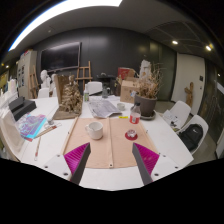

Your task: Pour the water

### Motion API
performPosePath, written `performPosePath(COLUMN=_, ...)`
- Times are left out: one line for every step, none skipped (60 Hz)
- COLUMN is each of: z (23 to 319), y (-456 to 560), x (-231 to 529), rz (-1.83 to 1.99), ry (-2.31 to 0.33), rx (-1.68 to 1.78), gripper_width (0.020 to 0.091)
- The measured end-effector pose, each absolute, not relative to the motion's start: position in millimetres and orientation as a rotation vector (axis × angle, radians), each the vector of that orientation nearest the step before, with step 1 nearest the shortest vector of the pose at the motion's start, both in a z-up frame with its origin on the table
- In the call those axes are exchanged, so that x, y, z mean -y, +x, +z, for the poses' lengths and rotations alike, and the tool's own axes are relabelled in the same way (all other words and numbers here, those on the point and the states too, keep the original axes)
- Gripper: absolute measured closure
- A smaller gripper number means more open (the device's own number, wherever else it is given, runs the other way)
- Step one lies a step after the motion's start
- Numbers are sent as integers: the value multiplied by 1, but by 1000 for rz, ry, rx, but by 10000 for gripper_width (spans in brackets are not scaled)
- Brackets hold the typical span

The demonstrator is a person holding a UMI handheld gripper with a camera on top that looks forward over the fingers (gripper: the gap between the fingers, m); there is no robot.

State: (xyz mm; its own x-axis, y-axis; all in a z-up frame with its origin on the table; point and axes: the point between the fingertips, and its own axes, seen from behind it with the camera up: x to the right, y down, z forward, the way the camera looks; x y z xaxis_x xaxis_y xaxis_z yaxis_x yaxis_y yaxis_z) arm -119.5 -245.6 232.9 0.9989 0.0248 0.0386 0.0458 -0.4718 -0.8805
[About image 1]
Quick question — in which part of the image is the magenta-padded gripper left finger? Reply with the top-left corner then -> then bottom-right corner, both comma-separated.
42,142 -> 92,185

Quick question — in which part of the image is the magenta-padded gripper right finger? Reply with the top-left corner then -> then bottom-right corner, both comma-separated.
132,142 -> 184,186

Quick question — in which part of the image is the clear bottle with red label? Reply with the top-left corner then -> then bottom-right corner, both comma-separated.
126,101 -> 142,139

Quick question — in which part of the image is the flat round red coaster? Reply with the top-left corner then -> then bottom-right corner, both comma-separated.
124,129 -> 139,142

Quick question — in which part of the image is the white mug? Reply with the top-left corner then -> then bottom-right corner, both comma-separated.
84,120 -> 105,141

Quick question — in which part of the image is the paintbrush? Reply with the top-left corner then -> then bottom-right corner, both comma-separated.
34,122 -> 63,139
33,135 -> 42,162

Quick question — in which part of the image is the grey plant saucer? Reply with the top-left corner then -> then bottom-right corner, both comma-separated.
139,110 -> 157,121

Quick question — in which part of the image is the white papers stack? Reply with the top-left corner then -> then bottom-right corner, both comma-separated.
162,109 -> 181,127

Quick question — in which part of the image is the black backpack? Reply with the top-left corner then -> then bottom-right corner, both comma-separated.
178,123 -> 204,152

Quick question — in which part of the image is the dried plant in grey pot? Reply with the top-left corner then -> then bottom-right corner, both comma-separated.
133,64 -> 163,118

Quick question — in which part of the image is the spread newspaper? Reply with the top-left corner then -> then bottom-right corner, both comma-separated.
87,98 -> 123,119

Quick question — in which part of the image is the colourful painting sheet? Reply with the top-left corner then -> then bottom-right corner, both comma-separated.
15,113 -> 48,141

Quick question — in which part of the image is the golden sculpture on wooden base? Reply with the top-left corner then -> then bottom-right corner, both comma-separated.
52,73 -> 84,120

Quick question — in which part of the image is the white chair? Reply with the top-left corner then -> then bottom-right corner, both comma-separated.
37,87 -> 50,99
178,114 -> 209,154
85,81 -> 104,96
163,100 -> 192,129

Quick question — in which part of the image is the green spray bottle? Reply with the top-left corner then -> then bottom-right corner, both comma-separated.
83,83 -> 90,103

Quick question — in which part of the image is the brown cardboard box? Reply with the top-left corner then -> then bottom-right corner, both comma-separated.
119,78 -> 140,104

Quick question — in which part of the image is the glass pitcher with black lid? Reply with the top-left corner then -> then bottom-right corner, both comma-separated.
100,84 -> 112,100

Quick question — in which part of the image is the black box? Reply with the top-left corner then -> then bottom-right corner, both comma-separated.
8,96 -> 38,122

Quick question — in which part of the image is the white plaster bust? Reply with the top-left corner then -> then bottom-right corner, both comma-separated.
39,69 -> 52,89
49,73 -> 57,91

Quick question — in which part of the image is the wooden easel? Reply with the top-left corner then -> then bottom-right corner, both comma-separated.
75,60 -> 94,91
28,64 -> 40,100

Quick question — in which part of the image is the red box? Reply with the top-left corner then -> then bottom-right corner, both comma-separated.
117,67 -> 136,81

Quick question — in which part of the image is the white plaster statue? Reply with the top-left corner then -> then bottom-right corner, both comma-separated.
139,59 -> 153,79

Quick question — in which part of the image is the white shelf unit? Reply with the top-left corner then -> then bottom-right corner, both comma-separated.
16,49 -> 38,100

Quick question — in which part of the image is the long ceiling light panel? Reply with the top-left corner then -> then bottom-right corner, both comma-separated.
8,0 -> 124,52

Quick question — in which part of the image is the black wall screen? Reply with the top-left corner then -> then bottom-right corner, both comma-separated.
40,41 -> 82,73

